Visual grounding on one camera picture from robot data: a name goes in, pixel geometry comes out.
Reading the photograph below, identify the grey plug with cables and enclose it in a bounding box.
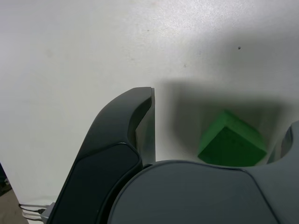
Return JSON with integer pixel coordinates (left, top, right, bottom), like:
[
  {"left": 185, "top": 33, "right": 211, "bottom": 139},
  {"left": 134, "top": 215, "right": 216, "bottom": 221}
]
[{"left": 18, "top": 202, "right": 56, "bottom": 223}]

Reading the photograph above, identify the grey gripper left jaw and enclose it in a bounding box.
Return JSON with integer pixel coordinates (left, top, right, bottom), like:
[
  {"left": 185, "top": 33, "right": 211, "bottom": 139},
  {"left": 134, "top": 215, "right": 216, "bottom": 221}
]
[{"left": 48, "top": 86, "right": 157, "bottom": 224}]

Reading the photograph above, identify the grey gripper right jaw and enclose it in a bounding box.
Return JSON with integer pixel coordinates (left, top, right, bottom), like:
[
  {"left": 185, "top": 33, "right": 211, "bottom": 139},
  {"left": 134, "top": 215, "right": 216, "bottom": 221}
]
[{"left": 107, "top": 120, "right": 299, "bottom": 224}]

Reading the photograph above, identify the green cube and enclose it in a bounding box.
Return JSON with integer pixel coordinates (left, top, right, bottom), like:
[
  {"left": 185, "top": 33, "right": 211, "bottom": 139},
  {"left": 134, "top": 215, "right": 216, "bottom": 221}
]
[{"left": 197, "top": 109, "right": 268, "bottom": 168}]

